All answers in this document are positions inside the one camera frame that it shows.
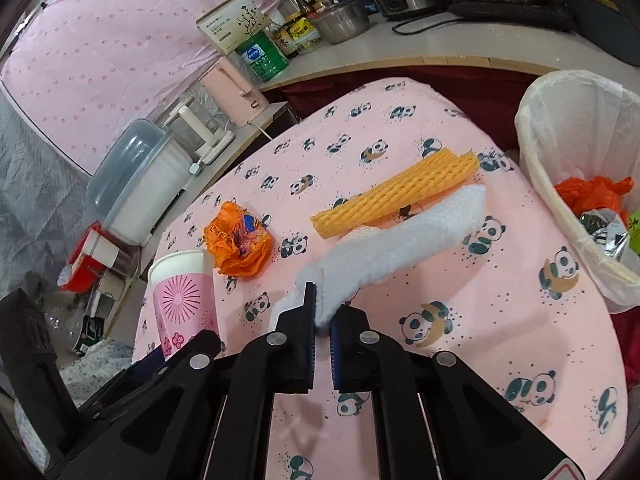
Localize trash bin with white liner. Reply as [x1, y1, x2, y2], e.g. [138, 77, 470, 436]
[515, 70, 640, 314]

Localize orange snack wrapper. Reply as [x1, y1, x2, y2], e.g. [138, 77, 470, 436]
[203, 201, 273, 277]

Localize pink panda printed tablecloth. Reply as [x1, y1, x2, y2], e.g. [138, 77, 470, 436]
[131, 77, 628, 480]

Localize green tin can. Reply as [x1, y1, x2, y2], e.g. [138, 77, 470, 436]
[236, 30, 291, 82]

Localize black induction cooker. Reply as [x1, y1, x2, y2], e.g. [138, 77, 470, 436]
[447, 0, 576, 34]

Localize dark green foil packet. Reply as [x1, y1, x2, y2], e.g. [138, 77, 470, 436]
[579, 208, 632, 262]

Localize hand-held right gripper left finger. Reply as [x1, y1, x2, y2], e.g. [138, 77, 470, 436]
[47, 282, 317, 480]

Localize white foam fruit net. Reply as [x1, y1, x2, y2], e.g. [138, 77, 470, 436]
[267, 183, 488, 335]

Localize white container with grey lid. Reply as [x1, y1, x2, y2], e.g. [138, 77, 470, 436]
[85, 119, 194, 247]

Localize pink electric kettle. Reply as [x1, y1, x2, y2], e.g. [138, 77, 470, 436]
[200, 57, 271, 129]

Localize orange plastic bag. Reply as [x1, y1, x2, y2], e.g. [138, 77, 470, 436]
[555, 175, 633, 217]

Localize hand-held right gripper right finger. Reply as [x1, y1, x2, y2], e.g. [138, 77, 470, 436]
[329, 305, 586, 480]

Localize yellow foam fruit net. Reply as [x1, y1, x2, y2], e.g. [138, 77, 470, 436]
[310, 149, 481, 240]

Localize beige cardboard box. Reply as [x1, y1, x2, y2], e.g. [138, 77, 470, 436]
[196, 0, 273, 55]

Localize black cable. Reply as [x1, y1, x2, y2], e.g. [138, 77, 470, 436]
[390, 14, 468, 37]

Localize dark wooden chair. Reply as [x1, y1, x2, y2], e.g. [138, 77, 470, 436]
[0, 289, 80, 467]

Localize red box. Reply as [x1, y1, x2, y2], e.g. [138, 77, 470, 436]
[65, 230, 103, 293]

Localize yellow label jar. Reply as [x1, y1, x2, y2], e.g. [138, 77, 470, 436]
[285, 16, 322, 53]

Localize steel bowl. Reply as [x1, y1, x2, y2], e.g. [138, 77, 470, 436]
[312, 0, 372, 45]

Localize pink paper cup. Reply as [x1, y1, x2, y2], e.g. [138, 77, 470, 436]
[147, 249, 222, 361]

